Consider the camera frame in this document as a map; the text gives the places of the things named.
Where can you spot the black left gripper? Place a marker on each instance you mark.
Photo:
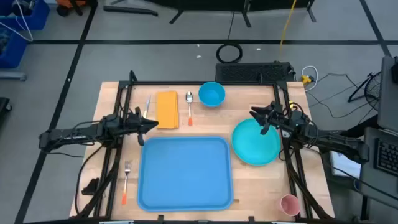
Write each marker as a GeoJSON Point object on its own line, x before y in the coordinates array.
{"type": "Point", "coordinates": [134, 123]}

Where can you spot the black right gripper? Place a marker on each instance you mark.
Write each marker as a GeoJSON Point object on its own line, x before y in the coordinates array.
{"type": "Point", "coordinates": [276, 117]}

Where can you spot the yellow cloth napkin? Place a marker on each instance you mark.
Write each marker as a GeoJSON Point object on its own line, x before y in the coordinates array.
{"type": "Point", "coordinates": [167, 109]}

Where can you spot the teal round plate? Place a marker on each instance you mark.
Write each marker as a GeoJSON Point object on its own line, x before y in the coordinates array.
{"type": "Point", "coordinates": [253, 146]}

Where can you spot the blue plastic bowl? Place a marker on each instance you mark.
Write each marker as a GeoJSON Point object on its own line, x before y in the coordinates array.
{"type": "Point", "coordinates": [212, 94]}

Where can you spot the pink plastic cup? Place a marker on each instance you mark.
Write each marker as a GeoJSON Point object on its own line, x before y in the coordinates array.
{"type": "Point", "coordinates": [290, 205]}

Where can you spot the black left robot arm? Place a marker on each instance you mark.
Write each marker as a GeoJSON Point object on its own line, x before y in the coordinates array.
{"type": "Point", "coordinates": [71, 134]}

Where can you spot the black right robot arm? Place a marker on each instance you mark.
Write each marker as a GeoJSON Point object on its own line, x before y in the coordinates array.
{"type": "Point", "coordinates": [332, 141]}

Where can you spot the blue plastic tray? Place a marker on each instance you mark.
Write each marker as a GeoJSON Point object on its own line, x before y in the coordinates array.
{"type": "Point", "coordinates": [185, 174]}

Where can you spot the black perforated electronics box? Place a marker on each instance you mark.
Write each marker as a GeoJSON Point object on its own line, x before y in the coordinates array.
{"type": "Point", "coordinates": [252, 72]}

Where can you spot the yellow power plug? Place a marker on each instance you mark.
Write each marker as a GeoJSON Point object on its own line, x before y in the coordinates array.
{"type": "Point", "coordinates": [306, 79]}

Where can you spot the black table clamp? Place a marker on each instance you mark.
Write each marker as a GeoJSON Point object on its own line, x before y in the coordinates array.
{"type": "Point", "coordinates": [91, 186]}

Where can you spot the white printed paper sheet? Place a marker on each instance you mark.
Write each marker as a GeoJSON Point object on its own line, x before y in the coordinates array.
{"type": "Point", "coordinates": [345, 165]}

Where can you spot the black stand with legs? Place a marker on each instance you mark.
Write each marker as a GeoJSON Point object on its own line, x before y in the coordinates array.
{"type": "Point", "coordinates": [245, 12]}

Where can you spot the black long bar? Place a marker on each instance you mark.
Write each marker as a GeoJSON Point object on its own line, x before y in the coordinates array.
{"type": "Point", "coordinates": [130, 10]}

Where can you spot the grey laptop lid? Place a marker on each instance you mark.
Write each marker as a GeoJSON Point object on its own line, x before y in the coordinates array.
{"type": "Point", "coordinates": [388, 96]}

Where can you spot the grey laptop with black keyboard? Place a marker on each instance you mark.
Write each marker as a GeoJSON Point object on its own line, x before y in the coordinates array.
{"type": "Point", "coordinates": [387, 155]}

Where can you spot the orange and black object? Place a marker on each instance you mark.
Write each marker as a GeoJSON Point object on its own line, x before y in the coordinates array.
{"type": "Point", "coordinates": [70, 3]}

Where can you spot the grey flat bar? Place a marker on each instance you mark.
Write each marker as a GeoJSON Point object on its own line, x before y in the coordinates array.
{"type": "Point", "coordinates": [12, 75]}

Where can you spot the blue storage bin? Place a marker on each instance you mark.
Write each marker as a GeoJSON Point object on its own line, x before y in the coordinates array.
{"type": "Point", "coordinates": [38, 17]}
{"type": "Point", "coordinates": [12, 51]}

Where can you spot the black aluminium table frame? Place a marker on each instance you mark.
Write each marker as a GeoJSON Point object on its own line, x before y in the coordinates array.
{"type": "Point", "coordinates": [199, 83]}

